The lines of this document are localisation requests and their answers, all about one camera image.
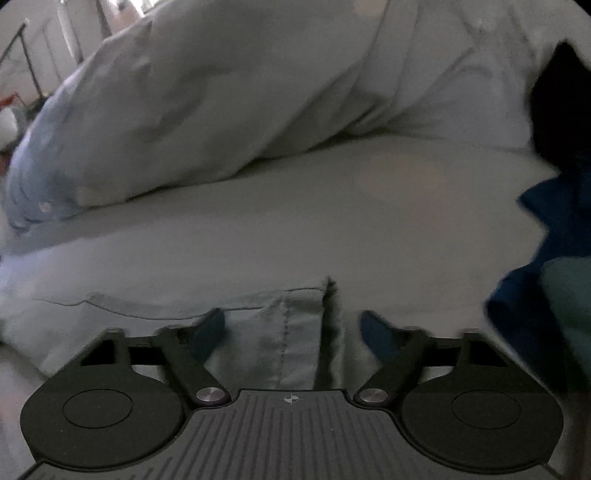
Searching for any dark blue garment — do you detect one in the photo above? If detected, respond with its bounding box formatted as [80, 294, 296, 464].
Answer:
[485, 173, 591, 384]

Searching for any light blue garment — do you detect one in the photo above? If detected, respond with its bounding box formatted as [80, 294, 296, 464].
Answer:
[32, 276, 358, 393]

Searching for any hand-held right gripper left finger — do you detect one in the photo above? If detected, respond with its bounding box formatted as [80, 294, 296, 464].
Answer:
[79, 308, 232, 408]

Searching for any light blue duvet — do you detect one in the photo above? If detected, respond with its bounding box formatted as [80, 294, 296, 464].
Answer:
[4, 0, 555, 232]

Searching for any black garment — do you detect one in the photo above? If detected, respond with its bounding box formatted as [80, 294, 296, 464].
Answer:
[529, 41, 591, 171]

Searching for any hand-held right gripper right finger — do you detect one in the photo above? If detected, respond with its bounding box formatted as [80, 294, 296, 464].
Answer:
[353, 310, 505, 408]

